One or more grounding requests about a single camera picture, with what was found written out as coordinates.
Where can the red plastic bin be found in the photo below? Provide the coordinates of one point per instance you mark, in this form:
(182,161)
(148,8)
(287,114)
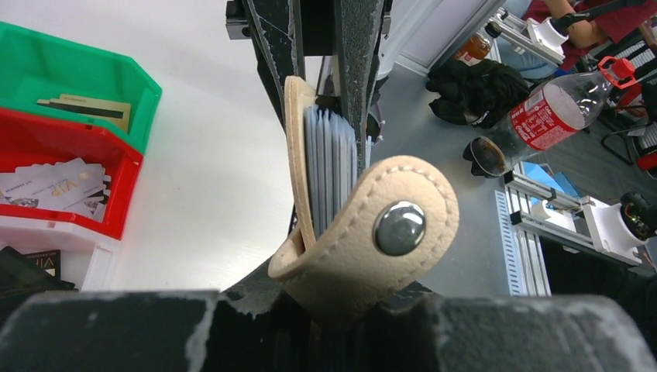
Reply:
(28,139)

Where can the clear plastic bin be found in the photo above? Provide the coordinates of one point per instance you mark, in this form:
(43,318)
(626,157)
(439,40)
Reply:
(88,258)

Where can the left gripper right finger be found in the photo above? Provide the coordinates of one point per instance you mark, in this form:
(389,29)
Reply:
(419,330)

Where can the beige card holder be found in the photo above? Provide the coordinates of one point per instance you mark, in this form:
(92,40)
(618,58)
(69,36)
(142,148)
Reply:
(398,222)

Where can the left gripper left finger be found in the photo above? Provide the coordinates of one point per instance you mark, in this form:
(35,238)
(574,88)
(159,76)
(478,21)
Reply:
(251,326)

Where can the person in red shirt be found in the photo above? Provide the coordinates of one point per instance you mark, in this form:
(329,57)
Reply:
(587,34)

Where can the cola bottle red label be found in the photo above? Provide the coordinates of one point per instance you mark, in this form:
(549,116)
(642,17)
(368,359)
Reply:
(552,113)

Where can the white VIP card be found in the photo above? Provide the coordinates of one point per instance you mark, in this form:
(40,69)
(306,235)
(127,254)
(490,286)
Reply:
(75,166)

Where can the gold card with stripe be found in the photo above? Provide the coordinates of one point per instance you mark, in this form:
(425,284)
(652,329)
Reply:
(117,113)

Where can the black card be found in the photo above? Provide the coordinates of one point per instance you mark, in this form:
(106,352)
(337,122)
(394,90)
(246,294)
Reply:
(21,278)

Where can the green plastic bin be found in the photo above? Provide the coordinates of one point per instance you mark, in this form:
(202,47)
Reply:
(37,66)

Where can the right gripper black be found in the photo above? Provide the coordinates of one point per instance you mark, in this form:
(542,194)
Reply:
(284,32)

